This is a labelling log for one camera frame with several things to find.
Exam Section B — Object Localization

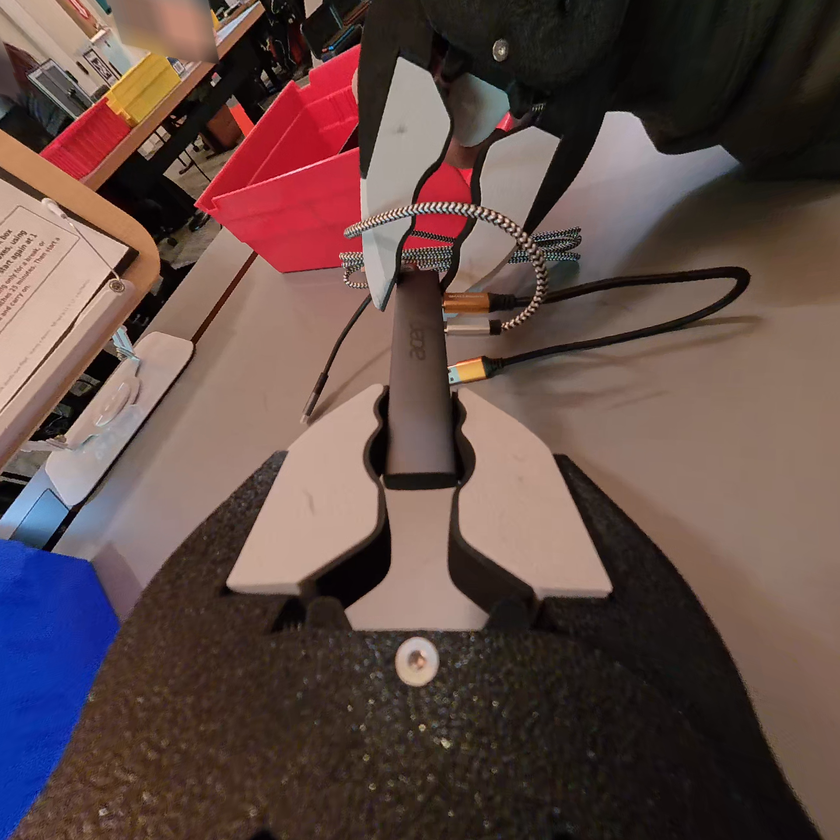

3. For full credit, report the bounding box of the small red storage bin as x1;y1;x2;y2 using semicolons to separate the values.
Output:
39;98;132;181

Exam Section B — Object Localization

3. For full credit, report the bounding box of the blue cloth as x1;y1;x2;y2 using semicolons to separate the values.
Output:
0;538;122;840

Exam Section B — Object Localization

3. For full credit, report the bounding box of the wooden sheet board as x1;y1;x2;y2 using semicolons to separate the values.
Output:
0;128;161;467

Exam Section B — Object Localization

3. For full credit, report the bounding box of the printed instruction sheet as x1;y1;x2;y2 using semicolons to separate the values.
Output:
0;177;140;414

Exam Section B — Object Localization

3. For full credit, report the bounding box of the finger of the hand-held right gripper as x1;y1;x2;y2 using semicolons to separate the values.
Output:
358;56;455;311
449;120;567;284

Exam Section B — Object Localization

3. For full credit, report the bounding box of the black hub cable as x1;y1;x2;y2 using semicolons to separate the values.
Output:
301;295;374;426

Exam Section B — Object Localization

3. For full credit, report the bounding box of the dark grey usb hub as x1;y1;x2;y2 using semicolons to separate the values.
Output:
384;268;460;492

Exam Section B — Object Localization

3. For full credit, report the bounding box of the large red storage bin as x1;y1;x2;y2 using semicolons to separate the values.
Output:
195;62;476;273

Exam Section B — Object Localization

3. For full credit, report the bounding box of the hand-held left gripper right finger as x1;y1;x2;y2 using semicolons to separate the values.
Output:
448;388;616;601

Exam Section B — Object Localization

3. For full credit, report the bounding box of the braided cable with silver plug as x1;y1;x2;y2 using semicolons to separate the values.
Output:
338;202;584;337

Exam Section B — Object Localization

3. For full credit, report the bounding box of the black cable with gold plugs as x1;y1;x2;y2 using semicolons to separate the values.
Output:
443;266;752;388

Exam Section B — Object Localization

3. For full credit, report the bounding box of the metal stand base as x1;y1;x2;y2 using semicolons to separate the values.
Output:
46;331;196;506

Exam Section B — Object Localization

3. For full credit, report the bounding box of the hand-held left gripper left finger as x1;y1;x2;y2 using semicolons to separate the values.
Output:
226;384;393;599

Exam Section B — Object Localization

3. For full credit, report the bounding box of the person's right forearm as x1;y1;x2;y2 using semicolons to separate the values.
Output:
640;0;840;181

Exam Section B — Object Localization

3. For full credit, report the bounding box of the wooden work table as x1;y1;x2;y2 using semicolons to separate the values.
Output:
82;0;266;191

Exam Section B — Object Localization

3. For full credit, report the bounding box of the grey device box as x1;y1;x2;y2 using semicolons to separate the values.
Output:
29;59;93;119

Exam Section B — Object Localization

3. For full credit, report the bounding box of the yellow storage bin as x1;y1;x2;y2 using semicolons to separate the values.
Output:
105;52;182;127

